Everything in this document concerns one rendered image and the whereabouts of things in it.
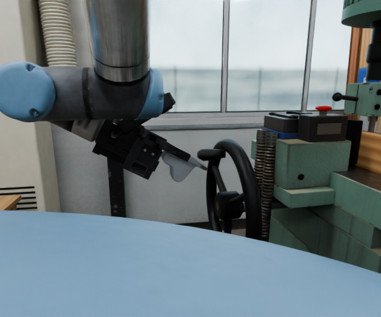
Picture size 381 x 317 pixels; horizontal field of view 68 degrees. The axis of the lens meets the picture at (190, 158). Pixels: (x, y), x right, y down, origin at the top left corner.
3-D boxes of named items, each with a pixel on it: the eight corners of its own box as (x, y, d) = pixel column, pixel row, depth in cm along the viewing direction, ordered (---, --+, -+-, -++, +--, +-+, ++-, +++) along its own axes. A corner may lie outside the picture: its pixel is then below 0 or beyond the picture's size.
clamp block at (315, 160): (252, 169, 68) (254, 132, 65) (303, 166, 70) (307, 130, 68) (286, 190, 54) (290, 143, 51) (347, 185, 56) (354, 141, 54)
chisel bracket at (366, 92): (342, 120, 67) (346, 83, 65) (391, 119, 70) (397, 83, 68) (367, 124, 60) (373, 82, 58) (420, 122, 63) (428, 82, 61)
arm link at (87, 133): (94, 97, 55) (87, 93, 47) (116, 109, 56) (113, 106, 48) (76, 132, 55) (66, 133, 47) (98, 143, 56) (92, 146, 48)
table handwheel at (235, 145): (240, 312, 51) (200, 236, 78) (338, 295, 55) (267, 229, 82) (246, 152, 45) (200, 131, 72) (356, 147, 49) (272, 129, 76)
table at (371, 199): (221, 159, 90) (222, 140, 89) (307, 154, 96) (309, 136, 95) (390, 283, 33) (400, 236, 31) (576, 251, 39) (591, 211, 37)
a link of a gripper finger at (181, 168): (195, 189, 57) (154, 170, 55) (209, 163, 57) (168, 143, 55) (198, 194, 54) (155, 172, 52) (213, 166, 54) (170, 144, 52)
